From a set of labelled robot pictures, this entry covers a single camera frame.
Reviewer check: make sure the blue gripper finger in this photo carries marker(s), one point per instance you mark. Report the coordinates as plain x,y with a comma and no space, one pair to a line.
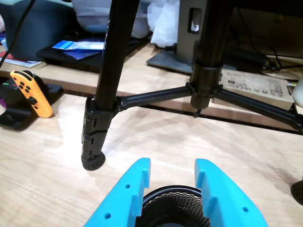
227,201
120,198

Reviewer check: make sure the black mesh pen holder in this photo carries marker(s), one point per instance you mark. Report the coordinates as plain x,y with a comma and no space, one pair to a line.
172,208

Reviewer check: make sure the brown cardboard box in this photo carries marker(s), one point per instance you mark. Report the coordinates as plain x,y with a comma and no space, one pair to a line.
255,87

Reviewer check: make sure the white rounded object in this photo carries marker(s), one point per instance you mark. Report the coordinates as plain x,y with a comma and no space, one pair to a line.
298,92

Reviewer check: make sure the orange game controller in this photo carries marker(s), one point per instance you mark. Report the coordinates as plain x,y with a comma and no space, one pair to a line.
35,97

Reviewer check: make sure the black controller dock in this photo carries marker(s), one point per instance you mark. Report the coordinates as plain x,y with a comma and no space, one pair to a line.
14,111

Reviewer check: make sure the black tripod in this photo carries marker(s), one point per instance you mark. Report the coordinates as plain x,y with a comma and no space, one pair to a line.
113,59

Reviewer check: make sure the black flat tray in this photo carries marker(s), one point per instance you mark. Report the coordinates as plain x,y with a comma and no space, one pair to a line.
78,62

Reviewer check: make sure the black power adapter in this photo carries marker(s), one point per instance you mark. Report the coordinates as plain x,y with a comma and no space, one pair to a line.
251,59

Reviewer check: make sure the purple plastic object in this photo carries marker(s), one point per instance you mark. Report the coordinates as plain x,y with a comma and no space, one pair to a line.
2,101

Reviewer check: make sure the blue white packet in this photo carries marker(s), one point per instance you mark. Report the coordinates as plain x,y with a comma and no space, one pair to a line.
71,45

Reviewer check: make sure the stack of papers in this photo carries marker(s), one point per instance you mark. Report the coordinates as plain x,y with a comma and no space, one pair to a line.
21,62

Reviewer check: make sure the grey monitor stand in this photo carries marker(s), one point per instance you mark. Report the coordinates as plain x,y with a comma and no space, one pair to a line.
184,35

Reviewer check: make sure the white plastic bag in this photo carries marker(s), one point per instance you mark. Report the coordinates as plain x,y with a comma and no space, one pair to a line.
163,23

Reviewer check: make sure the white fabric bundle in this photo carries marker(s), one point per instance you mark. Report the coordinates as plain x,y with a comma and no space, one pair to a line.
94,11

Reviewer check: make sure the dark teal bag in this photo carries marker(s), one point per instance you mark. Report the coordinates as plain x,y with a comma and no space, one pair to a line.
42,23

